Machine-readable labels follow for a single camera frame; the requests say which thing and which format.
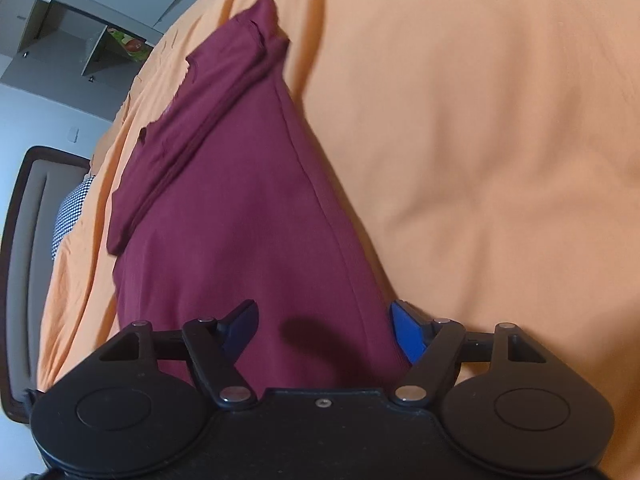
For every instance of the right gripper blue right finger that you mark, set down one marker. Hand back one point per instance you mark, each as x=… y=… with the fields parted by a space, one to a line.
x=432 y=346

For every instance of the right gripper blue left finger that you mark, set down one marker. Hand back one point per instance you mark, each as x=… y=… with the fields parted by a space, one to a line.
x=213 y=347

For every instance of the maroon long sleeve shirt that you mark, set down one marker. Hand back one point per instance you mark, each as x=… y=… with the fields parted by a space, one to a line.
x=225 y=199

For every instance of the black white checkered pillow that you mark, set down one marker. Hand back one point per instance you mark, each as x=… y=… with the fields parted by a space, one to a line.
x=69 y=212

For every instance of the orange duvet cover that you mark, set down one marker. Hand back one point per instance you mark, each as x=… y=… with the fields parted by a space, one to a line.
x=490 y=149

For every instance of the dark wood padded headboard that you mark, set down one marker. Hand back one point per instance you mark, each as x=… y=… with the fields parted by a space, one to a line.
x=45 y=178

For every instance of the colourful bag in wardrobe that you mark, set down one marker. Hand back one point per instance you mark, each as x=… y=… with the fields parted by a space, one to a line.
x=135 y=48

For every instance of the grey wardrobe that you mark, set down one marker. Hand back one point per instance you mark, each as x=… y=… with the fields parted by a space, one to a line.
x=60 y=49

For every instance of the white wall switch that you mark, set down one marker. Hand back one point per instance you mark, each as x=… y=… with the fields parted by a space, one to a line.
x=73 y=135

